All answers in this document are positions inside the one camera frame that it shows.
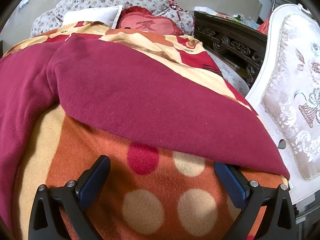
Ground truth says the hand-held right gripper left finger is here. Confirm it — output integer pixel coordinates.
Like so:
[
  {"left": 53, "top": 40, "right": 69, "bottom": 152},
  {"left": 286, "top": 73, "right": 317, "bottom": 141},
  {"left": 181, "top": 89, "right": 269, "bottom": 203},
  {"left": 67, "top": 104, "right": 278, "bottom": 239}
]
[{"left": 28, "top": 155, "right": 111, "bottom": 240}]

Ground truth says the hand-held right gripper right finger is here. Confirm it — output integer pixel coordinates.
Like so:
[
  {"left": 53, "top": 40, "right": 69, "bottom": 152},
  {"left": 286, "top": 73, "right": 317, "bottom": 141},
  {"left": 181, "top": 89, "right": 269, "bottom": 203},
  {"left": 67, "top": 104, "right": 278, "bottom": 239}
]
[{"left": 214, "top": 162, "right": 298, "bottom": 240}]

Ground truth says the maroon sweater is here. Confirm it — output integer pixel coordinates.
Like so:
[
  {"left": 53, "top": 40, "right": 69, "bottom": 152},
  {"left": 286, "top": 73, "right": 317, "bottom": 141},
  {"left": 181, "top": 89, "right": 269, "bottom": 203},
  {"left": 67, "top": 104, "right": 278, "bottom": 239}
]
[{"left": 0, "top": 35, "right": 290, "bottom": 233}]

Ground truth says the orange yellow printed blanket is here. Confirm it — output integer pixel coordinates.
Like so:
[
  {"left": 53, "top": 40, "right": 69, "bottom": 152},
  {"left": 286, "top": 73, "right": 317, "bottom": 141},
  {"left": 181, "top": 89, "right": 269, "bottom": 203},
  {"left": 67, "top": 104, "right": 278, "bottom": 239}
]
[{"left": 2, "top": 21, "right": 290, "bottom": 240}]

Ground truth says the floral bed sheet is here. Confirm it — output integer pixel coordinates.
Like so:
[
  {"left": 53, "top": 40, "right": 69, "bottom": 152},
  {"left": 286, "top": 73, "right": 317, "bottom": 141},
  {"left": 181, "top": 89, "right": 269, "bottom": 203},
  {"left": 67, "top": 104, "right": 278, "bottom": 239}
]
[{"left": 207, "top": 50, "right": 250, "bottom": 96}]

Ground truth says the white upholstered chair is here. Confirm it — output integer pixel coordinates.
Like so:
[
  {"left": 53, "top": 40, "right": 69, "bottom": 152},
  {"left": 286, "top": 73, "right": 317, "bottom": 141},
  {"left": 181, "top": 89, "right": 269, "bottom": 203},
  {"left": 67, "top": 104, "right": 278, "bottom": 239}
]
[{"left": 245, "top": 4, "right": 320, "bottom": 205}]

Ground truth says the dark carved wooden headboard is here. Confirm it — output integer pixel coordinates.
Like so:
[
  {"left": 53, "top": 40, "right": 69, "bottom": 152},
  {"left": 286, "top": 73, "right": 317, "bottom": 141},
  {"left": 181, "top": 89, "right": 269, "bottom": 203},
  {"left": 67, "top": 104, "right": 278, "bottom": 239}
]
[{"left": 194, "top": 10, "right": 268, "bottom": 82}]

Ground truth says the red plastic bag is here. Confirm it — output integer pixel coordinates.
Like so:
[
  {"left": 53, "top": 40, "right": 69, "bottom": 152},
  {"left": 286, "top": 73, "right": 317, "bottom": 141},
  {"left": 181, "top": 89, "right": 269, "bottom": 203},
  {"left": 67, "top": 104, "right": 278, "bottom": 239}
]
[{"left": 257, "top": 17, "right": 271, "bottom": 35}]

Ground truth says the red heart-shaped cushion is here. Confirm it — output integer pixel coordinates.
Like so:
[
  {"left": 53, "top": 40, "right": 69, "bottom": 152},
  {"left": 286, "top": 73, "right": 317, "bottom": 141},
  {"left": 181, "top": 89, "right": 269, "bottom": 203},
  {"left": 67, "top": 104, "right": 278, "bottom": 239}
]
[{"left": 117, "top": 6, "right": 185, "bottom": 34}]

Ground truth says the white pillow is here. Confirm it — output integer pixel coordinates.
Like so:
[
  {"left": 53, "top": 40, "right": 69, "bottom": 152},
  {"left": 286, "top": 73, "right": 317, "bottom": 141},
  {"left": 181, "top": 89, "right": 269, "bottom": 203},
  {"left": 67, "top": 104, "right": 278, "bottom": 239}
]
[{"left": 61, "top": 4, "right": 124, "bottom": 29}]

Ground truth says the white flat box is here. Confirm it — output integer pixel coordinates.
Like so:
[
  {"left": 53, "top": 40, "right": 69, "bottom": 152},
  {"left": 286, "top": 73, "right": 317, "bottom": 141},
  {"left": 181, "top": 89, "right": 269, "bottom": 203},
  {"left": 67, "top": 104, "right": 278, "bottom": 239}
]
[{"left": 195, "top": 6, "right": 218, "bottom": 14}]

